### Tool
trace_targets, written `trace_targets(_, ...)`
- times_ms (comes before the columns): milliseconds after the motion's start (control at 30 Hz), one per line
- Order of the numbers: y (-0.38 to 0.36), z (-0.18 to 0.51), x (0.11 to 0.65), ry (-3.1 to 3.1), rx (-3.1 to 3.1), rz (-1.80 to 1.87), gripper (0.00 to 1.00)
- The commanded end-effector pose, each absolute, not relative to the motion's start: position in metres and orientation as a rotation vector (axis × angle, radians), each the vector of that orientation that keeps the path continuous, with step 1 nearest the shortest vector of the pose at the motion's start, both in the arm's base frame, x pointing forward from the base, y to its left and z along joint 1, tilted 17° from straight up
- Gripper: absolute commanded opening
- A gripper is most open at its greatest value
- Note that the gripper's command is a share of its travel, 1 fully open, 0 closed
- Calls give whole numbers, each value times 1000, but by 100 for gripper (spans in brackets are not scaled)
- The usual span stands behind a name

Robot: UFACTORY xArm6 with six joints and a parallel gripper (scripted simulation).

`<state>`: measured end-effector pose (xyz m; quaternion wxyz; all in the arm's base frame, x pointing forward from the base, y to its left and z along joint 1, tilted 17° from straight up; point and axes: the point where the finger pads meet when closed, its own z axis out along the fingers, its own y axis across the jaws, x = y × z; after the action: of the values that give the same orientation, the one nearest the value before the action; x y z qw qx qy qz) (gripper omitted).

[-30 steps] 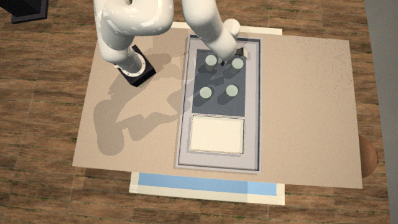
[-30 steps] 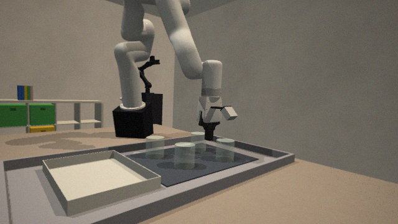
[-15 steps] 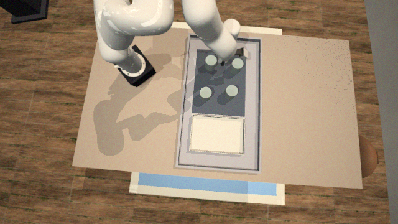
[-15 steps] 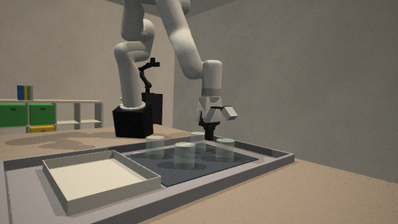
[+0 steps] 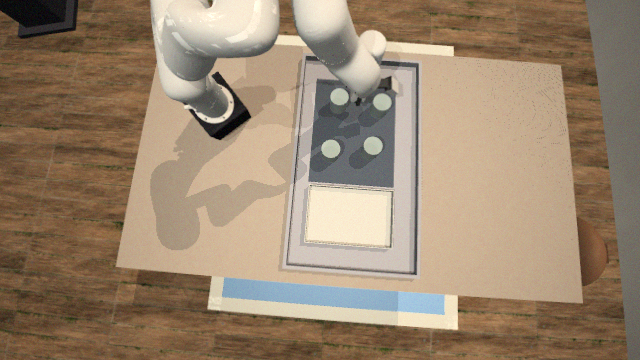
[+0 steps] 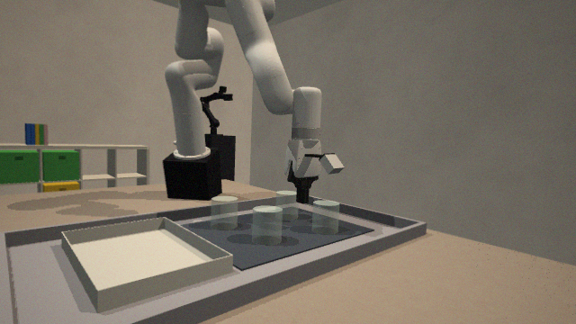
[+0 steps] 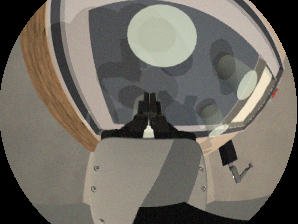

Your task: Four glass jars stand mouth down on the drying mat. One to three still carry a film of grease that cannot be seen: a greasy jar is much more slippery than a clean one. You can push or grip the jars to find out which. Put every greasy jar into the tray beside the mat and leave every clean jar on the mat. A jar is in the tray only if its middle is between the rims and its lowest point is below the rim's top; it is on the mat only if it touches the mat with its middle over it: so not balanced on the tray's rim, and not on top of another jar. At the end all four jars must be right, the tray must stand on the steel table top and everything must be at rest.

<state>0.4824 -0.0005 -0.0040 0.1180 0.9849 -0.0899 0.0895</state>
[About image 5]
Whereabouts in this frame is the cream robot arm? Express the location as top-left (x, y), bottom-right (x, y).
top-left (150, 0), bottom-right (399, 124)

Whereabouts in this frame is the clear glass cylinder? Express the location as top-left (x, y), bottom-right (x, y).
top-left (321, 140), bottom-right (340, 163)
top-left (330, 88), bottom-right (349, 114)
top-left (369, 94), bottom-right (391, 119)
top-left (361, 137), bottom-right (383, 160)

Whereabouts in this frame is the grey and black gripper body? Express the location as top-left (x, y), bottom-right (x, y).
top-left (350, 90), bottom-right (366, 103)

